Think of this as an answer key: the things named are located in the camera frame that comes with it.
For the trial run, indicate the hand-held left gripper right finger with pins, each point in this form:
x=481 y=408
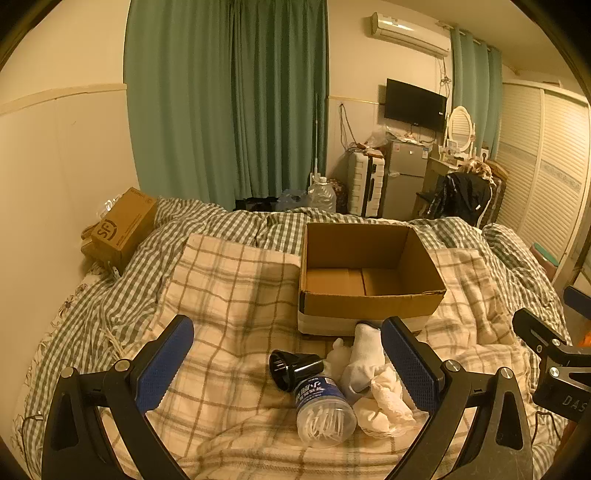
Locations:
x=408 y=364

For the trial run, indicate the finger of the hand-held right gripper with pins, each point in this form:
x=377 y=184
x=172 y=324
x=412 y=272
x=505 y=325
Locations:
x=531 y=328
x=578 y=297

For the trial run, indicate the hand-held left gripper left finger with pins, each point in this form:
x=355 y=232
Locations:
x=164 y=364

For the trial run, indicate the white sock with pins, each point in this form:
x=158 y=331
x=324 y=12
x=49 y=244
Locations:
x=337 y=354
x=364 y=353

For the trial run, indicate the white cloth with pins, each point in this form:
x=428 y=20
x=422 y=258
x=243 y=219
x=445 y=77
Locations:
x=383 y=408

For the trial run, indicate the clear cotton swab jar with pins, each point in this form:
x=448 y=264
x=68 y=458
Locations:
x=323 y=415

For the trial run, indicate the black hair dryer nozzle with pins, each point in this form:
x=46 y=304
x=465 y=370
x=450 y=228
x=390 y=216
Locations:
x=295 y=367

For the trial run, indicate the teal lidded stool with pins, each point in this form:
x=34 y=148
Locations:
x=545 y=254

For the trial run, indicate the green gingham duvet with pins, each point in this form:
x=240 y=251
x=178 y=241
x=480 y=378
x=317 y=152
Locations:
x=129 y=295

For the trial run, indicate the beige plaid blanket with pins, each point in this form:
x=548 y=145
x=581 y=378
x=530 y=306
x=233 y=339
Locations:
x=231 y=295

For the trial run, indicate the white louvered wardrobe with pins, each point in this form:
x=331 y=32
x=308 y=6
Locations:
x=540 y=161

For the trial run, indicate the closed brown cardboard box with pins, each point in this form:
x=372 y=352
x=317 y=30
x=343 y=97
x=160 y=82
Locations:
x=122 y=226

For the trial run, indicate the black jacket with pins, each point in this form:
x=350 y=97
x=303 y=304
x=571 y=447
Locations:
x=461 y=196

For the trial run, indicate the dressing table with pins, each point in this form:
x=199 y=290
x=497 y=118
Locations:
x=438 y=173

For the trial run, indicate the black bag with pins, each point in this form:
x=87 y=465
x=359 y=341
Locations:
x=254 y=204

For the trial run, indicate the silver small fridge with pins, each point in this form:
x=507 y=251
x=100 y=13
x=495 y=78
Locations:
x=404 y=180

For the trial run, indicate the white ribbed suitcase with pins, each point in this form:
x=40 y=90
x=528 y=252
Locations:
x=364 y=184

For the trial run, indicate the large clear water bottle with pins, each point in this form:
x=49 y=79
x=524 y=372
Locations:
x=322 y=196

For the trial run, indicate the clear plastic bag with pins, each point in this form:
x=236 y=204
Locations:
x=292 y=199

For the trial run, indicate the white oval mirror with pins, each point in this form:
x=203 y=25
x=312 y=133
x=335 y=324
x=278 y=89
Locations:
x=461 y=127

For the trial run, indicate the narrow green curtain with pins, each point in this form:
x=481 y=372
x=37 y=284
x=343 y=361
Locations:
x=475 y=92

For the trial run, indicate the thin white pole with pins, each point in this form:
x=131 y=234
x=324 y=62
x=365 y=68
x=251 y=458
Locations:
x=316 y=138

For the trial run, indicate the wide green curtain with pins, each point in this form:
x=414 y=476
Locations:
x=281 y=101
x=180 y=101

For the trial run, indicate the white air conditioner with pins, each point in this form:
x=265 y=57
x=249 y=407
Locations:
x=406 y=34

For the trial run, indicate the black wall television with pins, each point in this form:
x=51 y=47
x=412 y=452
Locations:
x=415 y=104

